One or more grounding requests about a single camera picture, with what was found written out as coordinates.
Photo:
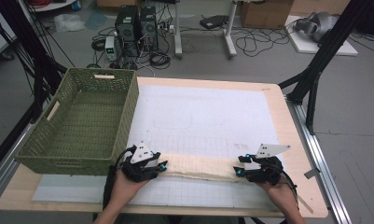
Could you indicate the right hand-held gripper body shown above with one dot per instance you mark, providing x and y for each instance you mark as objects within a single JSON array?
[{"x": 264, "y": 172}]

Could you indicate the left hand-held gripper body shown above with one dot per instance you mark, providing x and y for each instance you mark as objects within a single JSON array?
[{"x": 139, "y": 171}]

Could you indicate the cream egg-print cloth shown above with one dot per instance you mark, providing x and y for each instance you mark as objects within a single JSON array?
[{"x": 200, "y": 168}]

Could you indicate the green woven basket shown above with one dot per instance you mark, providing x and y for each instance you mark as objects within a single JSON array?
[{"x": 82, "y": 118}]

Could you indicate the person's left hand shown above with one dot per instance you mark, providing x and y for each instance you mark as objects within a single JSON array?
[{"x": 125, "y": 188}]

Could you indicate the person's right hand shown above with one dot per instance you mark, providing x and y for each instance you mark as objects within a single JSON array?
[{"x": 279, "y": 193}]

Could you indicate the grey tape piece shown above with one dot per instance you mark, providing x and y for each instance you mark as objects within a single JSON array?
[{"x": 312, "y": 173}]

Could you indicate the thin wooden stick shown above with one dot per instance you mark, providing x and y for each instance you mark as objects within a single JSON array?
[{"x": 306, "y": 203}]

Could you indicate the white grid mat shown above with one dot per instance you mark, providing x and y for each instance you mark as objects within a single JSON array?
[{"x": 194, "y": 105}]

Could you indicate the small white power supply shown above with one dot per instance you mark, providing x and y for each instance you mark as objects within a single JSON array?
[{"x": 110, "y": 48}]

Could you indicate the white floor board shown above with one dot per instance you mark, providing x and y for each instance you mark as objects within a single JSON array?
[{"x": 302, "y": 46}]

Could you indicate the white desk leg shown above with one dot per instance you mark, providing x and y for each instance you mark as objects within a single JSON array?
[
  {"x": 229, "y": 31},
  {"x": 177, "y": 31}
]

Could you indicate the narrow black computer tower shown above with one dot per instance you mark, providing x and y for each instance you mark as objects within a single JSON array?
[{"x": 149, "y": 28}]

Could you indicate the wide black computer tower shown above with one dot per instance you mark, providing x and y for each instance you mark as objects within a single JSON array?
[{"x": 127, "y": 29}]

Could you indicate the flat black device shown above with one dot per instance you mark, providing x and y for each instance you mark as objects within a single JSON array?
[{"x": 213, "y": 21}]

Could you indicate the brown cardboard box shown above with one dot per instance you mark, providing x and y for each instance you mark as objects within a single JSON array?
[{"x": 265, "y": 14}]

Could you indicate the blue floor sheet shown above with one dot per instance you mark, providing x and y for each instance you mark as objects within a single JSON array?
[{"x": 96, "y": 19}]

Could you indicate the grey headset device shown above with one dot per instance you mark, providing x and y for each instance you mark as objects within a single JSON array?
[{"x": 318, "y": 25}]

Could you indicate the clear plastic bag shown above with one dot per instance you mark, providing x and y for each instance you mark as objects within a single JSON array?
[{"x": 69, "y": 22}]

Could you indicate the aluminium rail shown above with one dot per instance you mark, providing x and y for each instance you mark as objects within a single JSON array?
[
  {"x": 4, "y": 174},
  {"x": 318, "y": 155}
]

